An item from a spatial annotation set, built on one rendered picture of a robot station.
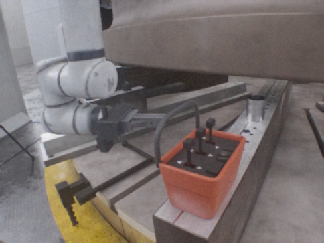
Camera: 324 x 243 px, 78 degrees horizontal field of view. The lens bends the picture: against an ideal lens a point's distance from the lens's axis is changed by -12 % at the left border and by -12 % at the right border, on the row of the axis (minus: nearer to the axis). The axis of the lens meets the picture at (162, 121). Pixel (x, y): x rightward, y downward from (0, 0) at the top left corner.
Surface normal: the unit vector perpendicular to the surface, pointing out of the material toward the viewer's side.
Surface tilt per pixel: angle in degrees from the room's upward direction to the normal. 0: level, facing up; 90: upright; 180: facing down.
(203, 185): 97
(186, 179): 97
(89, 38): 89
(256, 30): 90
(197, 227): 0
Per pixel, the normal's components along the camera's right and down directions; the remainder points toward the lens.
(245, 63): -0.59, 0.36
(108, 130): -0.22, 0.40
